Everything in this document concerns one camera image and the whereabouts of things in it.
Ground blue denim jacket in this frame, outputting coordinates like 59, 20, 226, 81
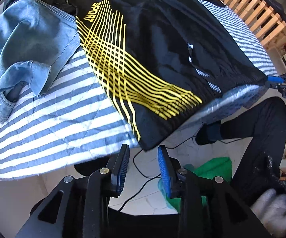
0, 0, 79, 123

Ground green cloth on floor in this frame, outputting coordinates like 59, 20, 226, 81
157, 156, 233, 213

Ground wooden slatted bed rail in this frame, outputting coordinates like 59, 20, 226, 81
220, 0, 286, 50

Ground white gloved hand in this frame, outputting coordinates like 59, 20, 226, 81
250, 189, 286, 237

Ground person black trouser leg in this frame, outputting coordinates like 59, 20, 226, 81
195, 97, 286, 206

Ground black yellow sport pants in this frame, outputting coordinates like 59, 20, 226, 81
69, 0, 267, 151

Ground black floor cable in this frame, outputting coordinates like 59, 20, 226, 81
117, 133, 245, 212

